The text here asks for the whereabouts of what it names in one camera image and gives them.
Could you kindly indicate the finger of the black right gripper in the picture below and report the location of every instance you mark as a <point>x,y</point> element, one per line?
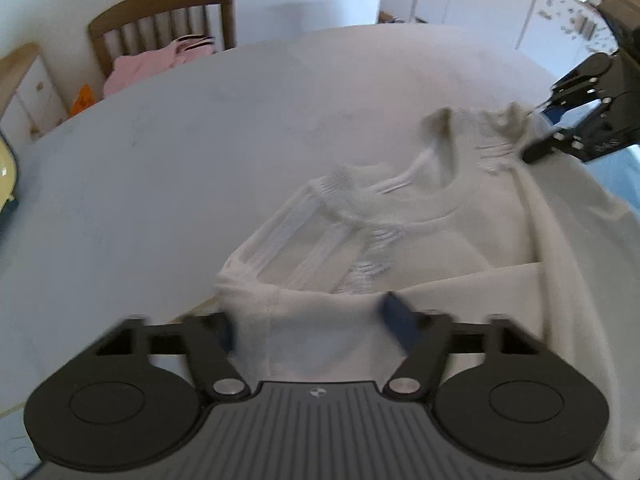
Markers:
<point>581,85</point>
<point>555,142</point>

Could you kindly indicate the white sweater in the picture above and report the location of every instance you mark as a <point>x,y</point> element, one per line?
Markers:
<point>467,229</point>

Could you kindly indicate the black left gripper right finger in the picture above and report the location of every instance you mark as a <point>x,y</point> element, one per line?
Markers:
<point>493,389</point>

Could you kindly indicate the white kitchen cabinets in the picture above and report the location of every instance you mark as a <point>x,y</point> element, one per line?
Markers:
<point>555,34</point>

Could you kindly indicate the brown wooden chair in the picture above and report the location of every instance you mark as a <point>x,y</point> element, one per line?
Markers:
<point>143,25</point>

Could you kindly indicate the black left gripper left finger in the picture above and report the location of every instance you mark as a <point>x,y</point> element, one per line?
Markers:
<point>136,394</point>

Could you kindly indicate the yellow green tissue box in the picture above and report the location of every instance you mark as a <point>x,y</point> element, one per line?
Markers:
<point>8,179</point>

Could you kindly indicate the pink garment on chair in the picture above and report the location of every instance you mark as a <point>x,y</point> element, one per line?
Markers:
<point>131,69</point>

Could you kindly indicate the white cabinet with wood top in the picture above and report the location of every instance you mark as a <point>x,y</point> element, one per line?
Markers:
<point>31,105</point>

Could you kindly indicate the orange item by cabinet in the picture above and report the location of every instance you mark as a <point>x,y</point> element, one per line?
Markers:
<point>84,99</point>

